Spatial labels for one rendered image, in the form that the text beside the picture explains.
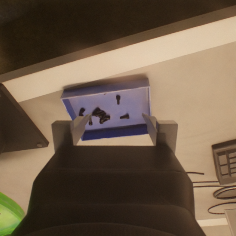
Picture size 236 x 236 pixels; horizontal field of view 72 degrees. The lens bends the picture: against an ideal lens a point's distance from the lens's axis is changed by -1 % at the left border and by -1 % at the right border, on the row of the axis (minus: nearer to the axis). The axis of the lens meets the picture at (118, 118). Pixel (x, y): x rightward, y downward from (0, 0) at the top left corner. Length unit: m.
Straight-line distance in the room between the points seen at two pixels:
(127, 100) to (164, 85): 0.06
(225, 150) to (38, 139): 0.38
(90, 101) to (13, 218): 0.19
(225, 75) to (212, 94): 0.03
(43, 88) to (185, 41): 0.21
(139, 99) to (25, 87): 0.18
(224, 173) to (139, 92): 0.30
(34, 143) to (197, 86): 0.31
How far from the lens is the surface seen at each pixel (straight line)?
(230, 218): 0.61
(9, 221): 0.30
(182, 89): 0.27
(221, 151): 0.40
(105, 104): 0.27
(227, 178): 0.49
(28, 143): 0.38
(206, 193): 0.63
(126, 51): 0.23
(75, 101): 0.27
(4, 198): 0.26
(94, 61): 0.24
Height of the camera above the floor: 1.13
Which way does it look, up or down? 47 degrees down
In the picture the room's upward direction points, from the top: 179 degrees counter-clockwise
